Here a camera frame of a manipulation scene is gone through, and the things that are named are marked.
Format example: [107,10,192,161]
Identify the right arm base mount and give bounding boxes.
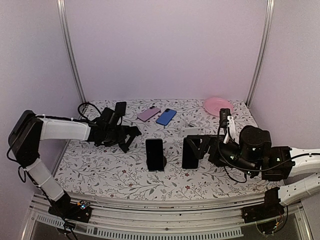
[241,187,285,223]

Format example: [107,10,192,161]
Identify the black folding phone stand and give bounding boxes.
[118,125,142,153]

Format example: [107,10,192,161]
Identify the black phone blue edge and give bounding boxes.
[182,137,199,170]

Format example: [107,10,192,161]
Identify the black cable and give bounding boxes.
[77,101,103,123]
[216,124,320,183]

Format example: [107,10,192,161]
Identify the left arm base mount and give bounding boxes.
[48,192,93,223]

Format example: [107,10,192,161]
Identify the aluminium frame post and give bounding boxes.
[56,0,87,103]
[245,0,275,109]

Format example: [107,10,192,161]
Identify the right black cable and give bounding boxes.
[216,124,320,183]

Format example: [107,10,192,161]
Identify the white flat folding stand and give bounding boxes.
[180,118,202,138]

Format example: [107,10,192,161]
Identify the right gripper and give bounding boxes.
[186,135,257,177]

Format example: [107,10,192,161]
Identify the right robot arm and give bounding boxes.
[182,125,320,218]

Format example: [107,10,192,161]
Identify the left black cable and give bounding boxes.
[77,101,103,123]

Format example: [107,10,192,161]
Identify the left aluminium frame post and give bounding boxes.
[56,0,87,103]

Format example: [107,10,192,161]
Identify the pink phone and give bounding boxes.
[137,106,161,122]

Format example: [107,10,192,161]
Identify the small black phone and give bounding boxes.
[114,101,127,117]

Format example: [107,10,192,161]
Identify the floral patterned table mat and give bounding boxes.
[54,99,283,201]

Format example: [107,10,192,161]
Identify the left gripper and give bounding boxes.
[103,124,127,147]

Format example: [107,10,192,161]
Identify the blue phone face down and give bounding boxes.
[156,108,177,126]

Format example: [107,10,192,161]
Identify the front aluminium rail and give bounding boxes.
[22,194,313,240]

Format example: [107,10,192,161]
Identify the pink plastic plate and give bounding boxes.
[203,97,234,117]

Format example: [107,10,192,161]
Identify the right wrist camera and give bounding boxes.
[219,108,236,144]

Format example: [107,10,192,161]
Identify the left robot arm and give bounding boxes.
[8,108,128,217]

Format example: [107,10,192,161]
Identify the black phone teal edge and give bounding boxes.
[145,138,164,171]

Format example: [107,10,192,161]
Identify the right aluminium frame post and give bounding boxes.
[245,0,275,109]

